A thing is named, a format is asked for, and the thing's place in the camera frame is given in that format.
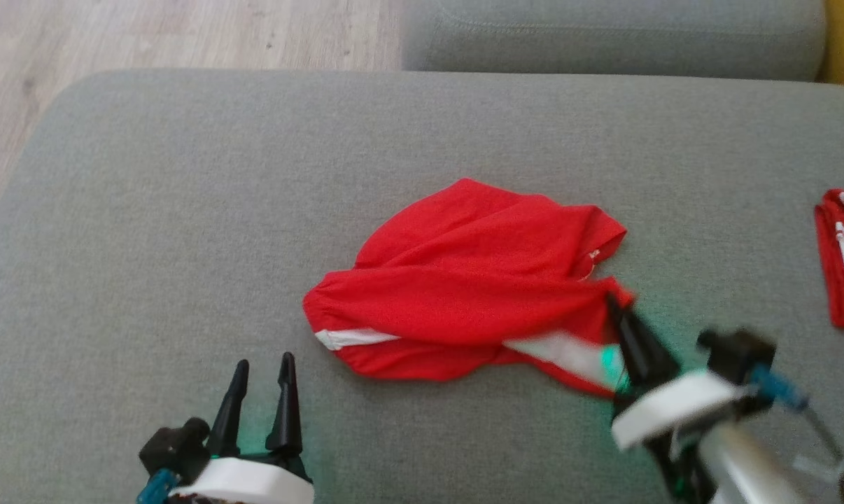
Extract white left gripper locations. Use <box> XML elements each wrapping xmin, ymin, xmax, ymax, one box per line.
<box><xmin>170</xmin><ymin>351</ymin><xmax>316</xmax><ymax>504</ymax></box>

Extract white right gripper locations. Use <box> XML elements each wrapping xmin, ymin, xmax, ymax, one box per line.
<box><xmin>604</xmin><ymin>293</ymin><xmax>746</xmax><ymax>451</ymax></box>

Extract red garment with white panels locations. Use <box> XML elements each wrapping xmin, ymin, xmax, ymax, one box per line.
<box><xmin>302</xmin><ymin>177</ymin><xmax>636</xmax><ymax>400</ymax></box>

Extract red shorts with white stripes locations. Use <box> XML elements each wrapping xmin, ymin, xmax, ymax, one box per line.
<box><xmin>814</xmin><ymin>188</ymin><xmax>844</xmax><ymax>351</ymax></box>

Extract large grey fabric sofa seat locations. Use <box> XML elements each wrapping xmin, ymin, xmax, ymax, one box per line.
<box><xmin>0</xmin><ymin>68</ymin><xmax>844</xmax><ymax>504</ymax></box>

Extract grey sofa section with seam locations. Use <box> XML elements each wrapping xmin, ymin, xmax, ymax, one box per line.
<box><xmin>401</xmin><ymin>0</ymin><xmax>827</xmax><ymax>81</ymax></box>

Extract blue left camera cable connector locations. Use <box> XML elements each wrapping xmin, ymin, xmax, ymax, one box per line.
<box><xmin>136</xmin><ymin>468</ymin><xmax>179</xmax><ymax>504</ymax></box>

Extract blue camera cable connector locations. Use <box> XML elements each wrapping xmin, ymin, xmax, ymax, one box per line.
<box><xmin>750</xmin><ymin>364</ymin><xmax>809</xmax><ymax>412</ymax></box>
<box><xmin>136</xmin><ymin>468</ymin><xmax>179</xmax><ymax>504</ymax></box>

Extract blue right camera cable connector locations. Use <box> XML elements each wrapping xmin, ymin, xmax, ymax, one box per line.
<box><xmin>750</xmin><ymin>364</ymin><xmax>809</xmax><ymax>412</ymax></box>

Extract thin cable along right arm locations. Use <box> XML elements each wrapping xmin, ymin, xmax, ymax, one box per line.
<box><xmin>789</xmin><ymin>405</ymin><xmax>844</xmax><ymax>504</ymax></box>

